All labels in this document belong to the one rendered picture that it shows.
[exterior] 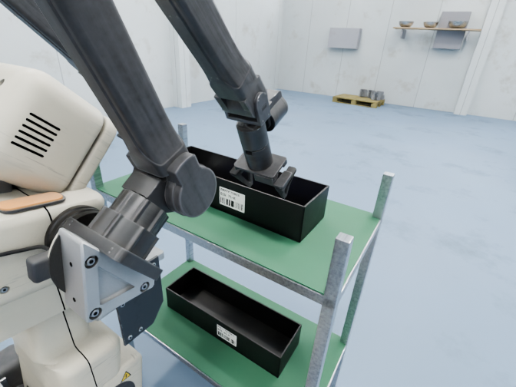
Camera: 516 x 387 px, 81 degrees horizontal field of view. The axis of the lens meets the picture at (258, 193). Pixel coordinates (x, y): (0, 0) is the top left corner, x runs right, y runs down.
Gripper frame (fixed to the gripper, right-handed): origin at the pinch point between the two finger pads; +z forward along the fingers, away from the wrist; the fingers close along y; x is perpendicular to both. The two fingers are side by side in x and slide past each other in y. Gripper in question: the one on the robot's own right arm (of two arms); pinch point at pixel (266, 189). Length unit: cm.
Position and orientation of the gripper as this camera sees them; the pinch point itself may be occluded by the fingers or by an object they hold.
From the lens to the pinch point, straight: 72.3
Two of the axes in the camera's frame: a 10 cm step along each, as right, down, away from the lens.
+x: -5.1, 7.1, -4.9
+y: -8.4, -2.9, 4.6
